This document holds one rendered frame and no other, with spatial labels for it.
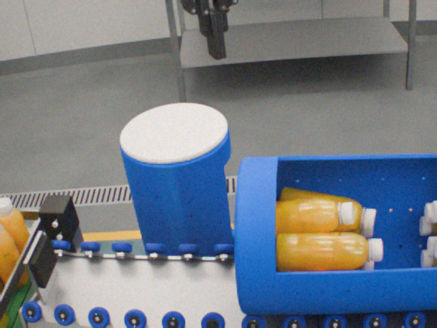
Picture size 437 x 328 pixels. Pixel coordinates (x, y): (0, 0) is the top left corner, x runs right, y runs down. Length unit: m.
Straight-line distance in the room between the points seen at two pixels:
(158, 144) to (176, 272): 0.36
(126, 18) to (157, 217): 3.10
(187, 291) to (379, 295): 0.42
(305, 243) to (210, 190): 0.53
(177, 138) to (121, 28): 3.10
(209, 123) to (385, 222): 0.55
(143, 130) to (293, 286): 0.72
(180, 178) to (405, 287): 0.67
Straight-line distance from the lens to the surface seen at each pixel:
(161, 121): 1.52
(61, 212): 1.34
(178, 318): 1.07
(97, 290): 1.23
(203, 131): 1.45
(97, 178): 3.22
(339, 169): 1.09
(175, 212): 1.45
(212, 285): 1.19
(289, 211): 0.99
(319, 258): 0.96
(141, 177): 1.42
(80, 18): 4.52
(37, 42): 4.69
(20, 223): 1.31
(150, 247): 1.22
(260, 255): 0.90
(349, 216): 0.99
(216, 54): 0.81
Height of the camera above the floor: 1.79
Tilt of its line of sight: 34 degrees down
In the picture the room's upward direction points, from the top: 7 degrees counter-clockwise
